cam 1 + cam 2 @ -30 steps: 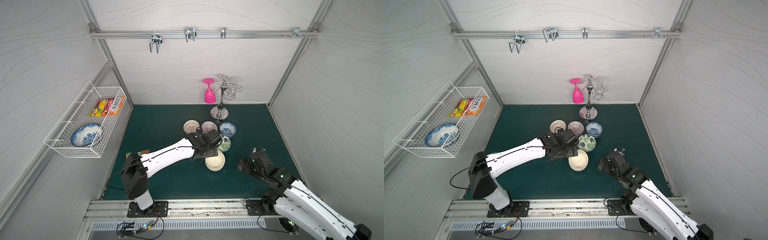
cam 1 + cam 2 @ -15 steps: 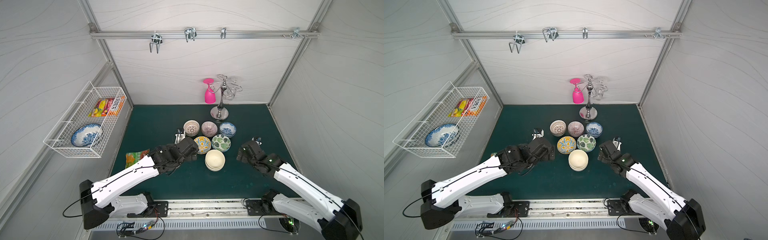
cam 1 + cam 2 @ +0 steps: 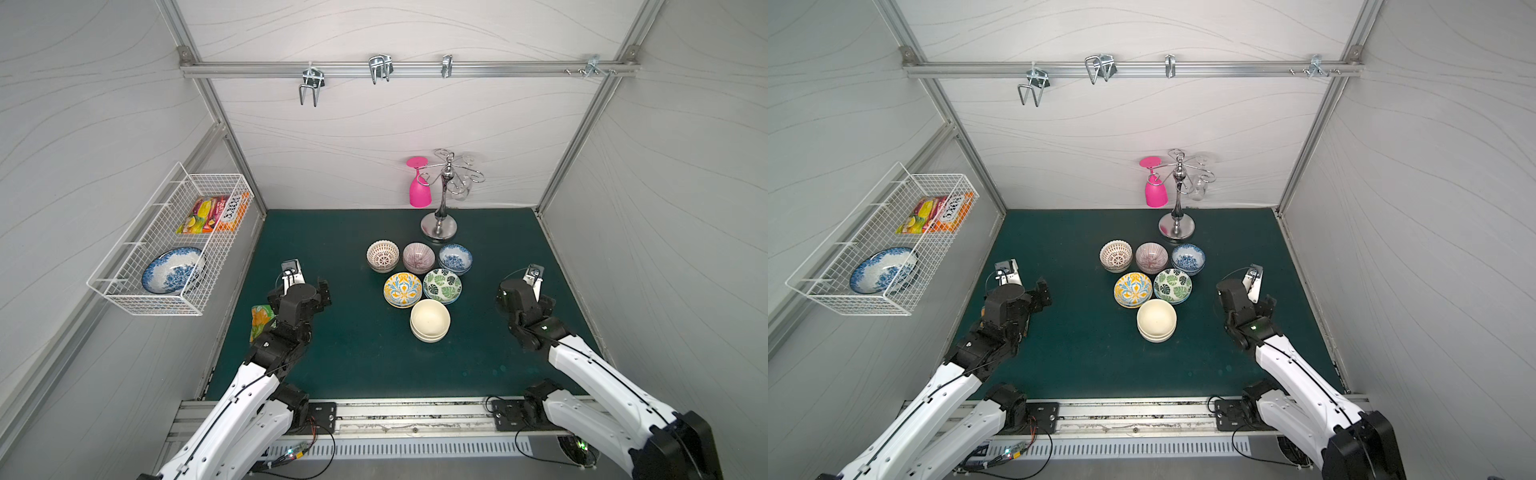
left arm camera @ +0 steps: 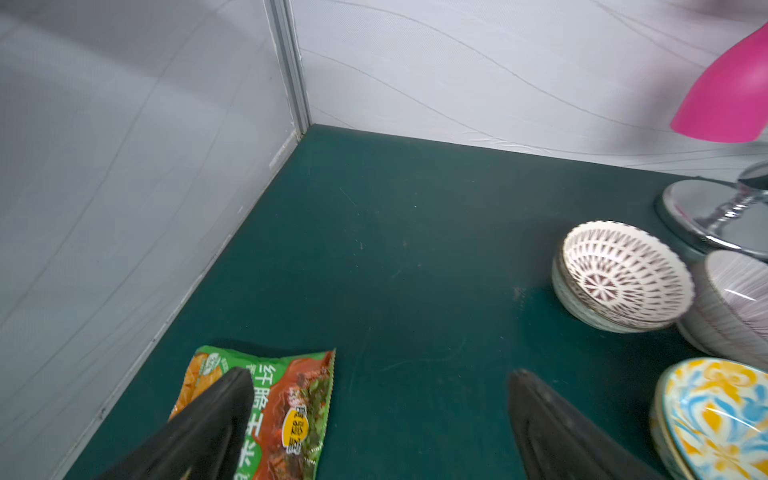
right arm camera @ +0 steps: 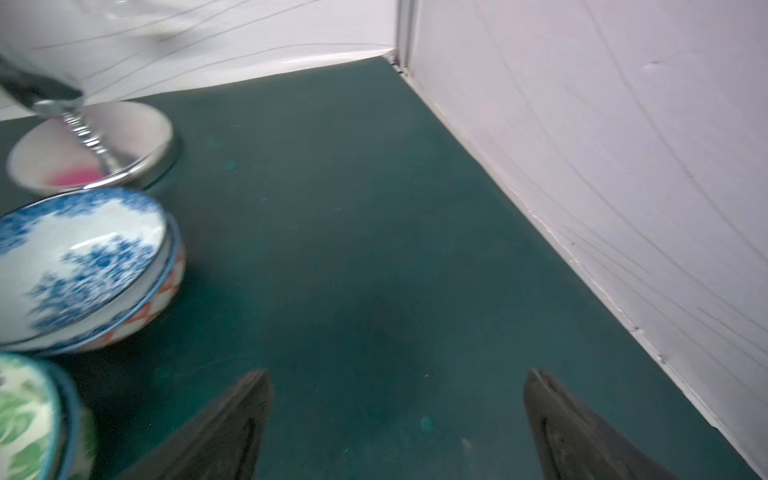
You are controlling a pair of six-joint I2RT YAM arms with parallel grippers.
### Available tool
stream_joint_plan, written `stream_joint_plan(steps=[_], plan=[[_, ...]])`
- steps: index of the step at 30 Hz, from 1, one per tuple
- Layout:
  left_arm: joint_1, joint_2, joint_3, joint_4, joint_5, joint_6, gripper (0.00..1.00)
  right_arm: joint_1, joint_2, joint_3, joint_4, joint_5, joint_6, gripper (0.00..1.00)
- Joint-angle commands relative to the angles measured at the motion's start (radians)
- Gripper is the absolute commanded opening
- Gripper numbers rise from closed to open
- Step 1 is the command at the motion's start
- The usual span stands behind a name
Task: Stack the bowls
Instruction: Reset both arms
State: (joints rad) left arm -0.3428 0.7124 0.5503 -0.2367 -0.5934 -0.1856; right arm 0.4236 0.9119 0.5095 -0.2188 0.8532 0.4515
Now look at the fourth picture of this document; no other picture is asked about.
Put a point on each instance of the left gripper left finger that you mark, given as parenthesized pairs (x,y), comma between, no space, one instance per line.
(203,441)

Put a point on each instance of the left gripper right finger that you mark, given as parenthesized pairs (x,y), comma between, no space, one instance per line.
(556,441)

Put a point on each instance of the yellow blue ornament bowl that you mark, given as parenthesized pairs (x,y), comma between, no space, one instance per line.
(716,413)

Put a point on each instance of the white maroon leaf bowl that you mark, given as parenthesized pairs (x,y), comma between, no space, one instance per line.
(626,274)

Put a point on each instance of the purple striped bowl front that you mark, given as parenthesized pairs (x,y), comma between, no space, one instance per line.
(728,317)

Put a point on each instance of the yellow flower bowl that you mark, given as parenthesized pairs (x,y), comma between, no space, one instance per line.
(664,445)

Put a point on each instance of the white green triangle bowl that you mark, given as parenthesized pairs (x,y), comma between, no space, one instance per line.
(578,309)

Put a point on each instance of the green snack bag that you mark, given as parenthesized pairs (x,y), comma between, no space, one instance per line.
(285,432)

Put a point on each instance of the chrome glass holder stand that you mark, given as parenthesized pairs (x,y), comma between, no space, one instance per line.
(708,215)

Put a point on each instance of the pink plastic wine glass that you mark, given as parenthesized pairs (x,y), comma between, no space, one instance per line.
(728,102)

